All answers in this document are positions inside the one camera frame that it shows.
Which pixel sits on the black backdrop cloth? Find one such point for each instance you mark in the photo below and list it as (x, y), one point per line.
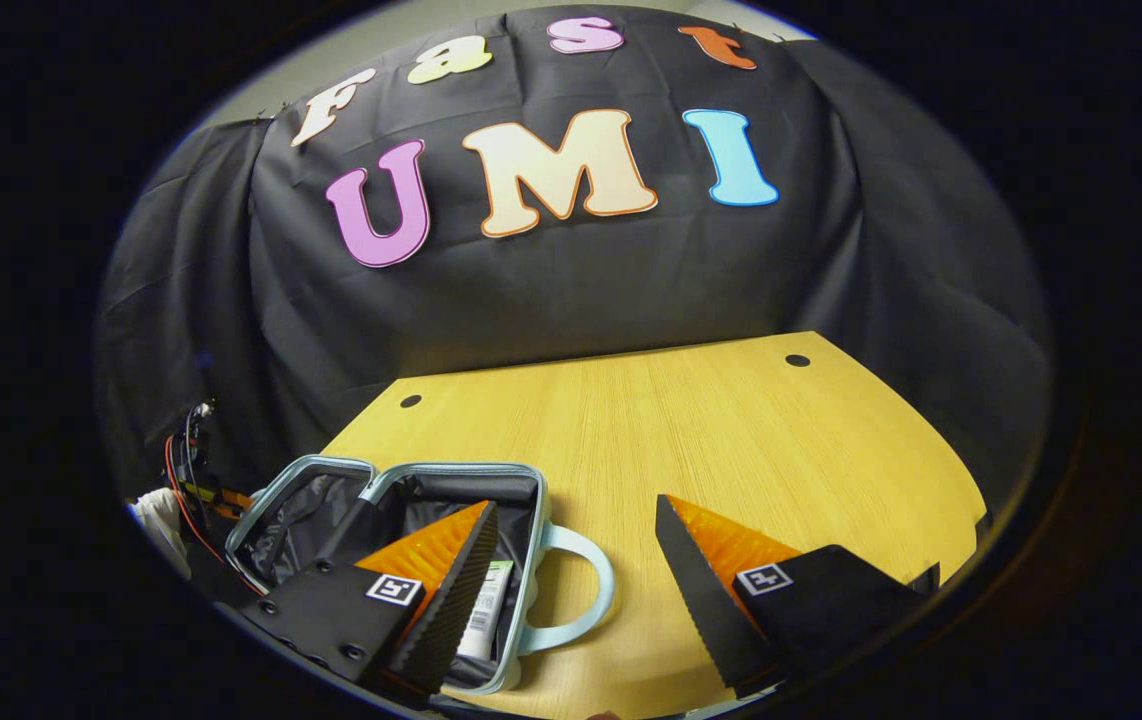
(581, 280)

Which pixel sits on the light blue suitcase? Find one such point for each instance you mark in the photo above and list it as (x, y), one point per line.
(451, 490)

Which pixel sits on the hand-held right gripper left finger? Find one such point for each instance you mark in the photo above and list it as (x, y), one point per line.
(456, 600)

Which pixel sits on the white and green cream tube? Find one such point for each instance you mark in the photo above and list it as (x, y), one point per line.
(486, 620)

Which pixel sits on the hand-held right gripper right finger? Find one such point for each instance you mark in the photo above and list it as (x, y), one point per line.
(706, 600)

